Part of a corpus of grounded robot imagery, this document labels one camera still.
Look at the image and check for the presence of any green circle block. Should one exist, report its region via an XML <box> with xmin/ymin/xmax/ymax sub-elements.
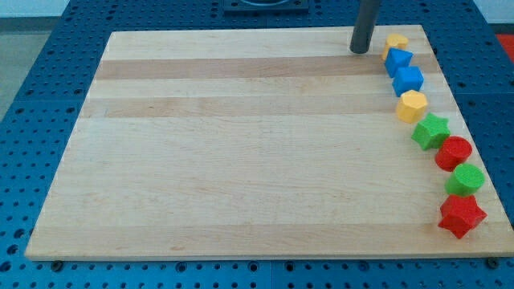
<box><xmin>445</xmin><ymin>163</ymin><xmax>485</xmax><ymax>197</ymax></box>

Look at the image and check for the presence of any green star block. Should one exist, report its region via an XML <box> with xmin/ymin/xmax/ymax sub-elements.
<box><xmin>411</xmin><ymin>112</ymin><xmax>451</xmax><ymax>151</ymax></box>

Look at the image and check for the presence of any yellow hexagon block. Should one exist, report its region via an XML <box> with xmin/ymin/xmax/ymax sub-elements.
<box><xmin>396</xmin><ymin>90</ymin><xmax>428</xmax><ymax>124</ymax></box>

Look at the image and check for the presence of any red circle block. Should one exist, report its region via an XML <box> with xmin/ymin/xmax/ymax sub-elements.
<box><xmin>434</xmin><ymin>136</ymin><xmax>472</xmax><ymax>172</ymax></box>

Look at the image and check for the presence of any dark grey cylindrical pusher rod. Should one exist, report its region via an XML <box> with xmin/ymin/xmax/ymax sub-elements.
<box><xmin>349</xmin><ymin>0</ymin><xmax>381</xmax><ymax>54</ymax></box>

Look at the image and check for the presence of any red star block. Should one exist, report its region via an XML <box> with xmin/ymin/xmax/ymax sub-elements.
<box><xmin>438</xmin><ymin>194</ymin><xmax>487</xmax><ymax>239</ymax></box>

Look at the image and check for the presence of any light wooden board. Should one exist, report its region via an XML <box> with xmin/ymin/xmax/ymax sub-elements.
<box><xmin>25</xmin><ymin>25</ymin><xmax>513</xmax><ymax>261</ymax></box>

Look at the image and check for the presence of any yellow heart block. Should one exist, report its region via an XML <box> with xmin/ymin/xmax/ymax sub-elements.
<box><xmin>381</xmin><ymin>33</ymin><xmax>409</xmax><ymax>61</ymax></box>

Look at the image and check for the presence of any blue triangle block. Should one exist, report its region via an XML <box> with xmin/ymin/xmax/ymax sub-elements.
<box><xmin>385</xmin><ymin>47</ymin><xmax>414</xmax><ymax>78</ymax></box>

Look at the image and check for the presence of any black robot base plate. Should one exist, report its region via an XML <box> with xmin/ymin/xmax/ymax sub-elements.
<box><xmin>221</xmin><ymin>0</ymin><xmax>309</xmax><ymax>14</ymax></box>

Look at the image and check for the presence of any blue cube block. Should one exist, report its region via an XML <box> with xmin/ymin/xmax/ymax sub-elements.
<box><xmin>392</xmin><ymin>67</ymin><xmax>424</xmax><ymax>97</ymax></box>

